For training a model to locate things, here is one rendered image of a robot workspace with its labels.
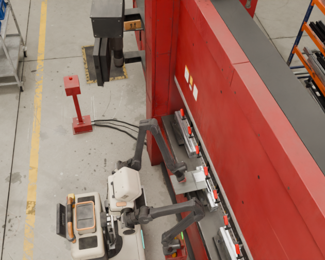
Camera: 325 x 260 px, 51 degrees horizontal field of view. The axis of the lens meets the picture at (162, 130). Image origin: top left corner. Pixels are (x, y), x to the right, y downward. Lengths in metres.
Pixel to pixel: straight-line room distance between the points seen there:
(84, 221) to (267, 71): 1.78
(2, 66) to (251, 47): 3.87
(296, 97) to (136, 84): 3.53
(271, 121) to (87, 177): 2.85
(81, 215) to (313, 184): 1.90
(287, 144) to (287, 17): 5.46
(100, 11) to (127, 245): 2.07
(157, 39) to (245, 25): 0.90
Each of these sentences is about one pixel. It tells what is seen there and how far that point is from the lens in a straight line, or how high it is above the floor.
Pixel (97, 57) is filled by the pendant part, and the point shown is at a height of 1.58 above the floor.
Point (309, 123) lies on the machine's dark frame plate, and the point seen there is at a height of 2.30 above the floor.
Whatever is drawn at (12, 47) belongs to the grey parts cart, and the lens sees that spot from 5.49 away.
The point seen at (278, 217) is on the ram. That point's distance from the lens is 1.76.
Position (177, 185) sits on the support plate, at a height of 1.00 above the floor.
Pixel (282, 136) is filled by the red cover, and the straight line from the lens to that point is 1.55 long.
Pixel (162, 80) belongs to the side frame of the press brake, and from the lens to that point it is 3.08.
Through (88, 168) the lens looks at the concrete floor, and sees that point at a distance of 4.16.
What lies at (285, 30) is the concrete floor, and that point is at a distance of 6.53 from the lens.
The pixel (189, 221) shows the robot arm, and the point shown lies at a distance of 2.42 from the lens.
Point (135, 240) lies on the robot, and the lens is 3.39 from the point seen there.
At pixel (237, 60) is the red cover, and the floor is 2.30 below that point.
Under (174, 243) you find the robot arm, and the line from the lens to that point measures 2.61.
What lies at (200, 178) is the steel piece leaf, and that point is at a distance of 2.87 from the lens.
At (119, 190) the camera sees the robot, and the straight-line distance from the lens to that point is 2.41.
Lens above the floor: 3.44
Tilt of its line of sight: 51 degrees down
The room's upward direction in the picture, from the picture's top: 2 degrees clockwise
